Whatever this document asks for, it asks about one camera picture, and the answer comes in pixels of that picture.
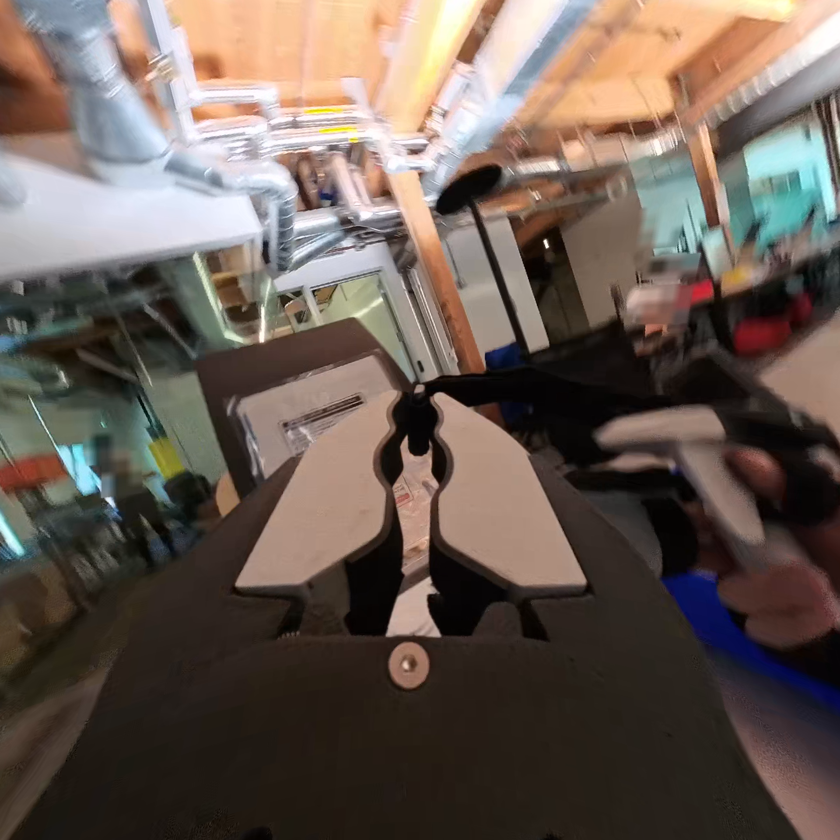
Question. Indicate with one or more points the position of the black floor lamp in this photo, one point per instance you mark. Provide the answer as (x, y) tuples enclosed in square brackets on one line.
[(469, 187)]

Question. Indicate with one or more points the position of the black mesh office chair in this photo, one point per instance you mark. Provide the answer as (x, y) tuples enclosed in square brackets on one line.
[(590, 361)]

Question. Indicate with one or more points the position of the blue plastic bin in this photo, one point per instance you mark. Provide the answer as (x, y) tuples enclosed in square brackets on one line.
[(715, 623)]

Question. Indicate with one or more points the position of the long silver spiral duct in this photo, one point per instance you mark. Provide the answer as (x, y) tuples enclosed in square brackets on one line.
[(505, 92)]

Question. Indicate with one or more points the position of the blue jacket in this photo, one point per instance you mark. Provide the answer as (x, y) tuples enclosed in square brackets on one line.
[(502, 374)]

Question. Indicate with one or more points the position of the instruction sheet sign stand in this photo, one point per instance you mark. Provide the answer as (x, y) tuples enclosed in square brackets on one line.
[(295, 394)]

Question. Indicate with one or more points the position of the person's right hand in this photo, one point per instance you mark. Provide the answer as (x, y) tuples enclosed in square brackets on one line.
[(800, 590)]

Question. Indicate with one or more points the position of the silver elbow duct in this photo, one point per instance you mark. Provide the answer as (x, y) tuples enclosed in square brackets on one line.
[(131, 131)]

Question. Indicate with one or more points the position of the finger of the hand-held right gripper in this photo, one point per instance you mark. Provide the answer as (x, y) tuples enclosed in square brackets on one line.
[(663, 430)]

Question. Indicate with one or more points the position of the red plastic bin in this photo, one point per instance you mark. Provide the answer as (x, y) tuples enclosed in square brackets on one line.
[(768, 331)]

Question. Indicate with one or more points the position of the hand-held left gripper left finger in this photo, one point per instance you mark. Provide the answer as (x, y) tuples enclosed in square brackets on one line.
[(315, 518)]

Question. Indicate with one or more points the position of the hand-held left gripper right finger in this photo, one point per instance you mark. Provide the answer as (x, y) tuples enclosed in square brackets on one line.
[(505, 518)]

